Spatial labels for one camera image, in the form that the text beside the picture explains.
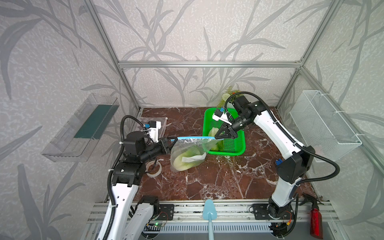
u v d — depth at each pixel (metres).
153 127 0.59
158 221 0.72
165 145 0.56
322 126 0.65
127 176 0.44
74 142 0.63
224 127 0.66
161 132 1.02
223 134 0.70
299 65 0.94
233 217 0.72
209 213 0.73
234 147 0.98
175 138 0.66
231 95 1.09
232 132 0.63
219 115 0.64
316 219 0.70
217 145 0.91
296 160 0.45
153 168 0.88
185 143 0.67
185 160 0.76
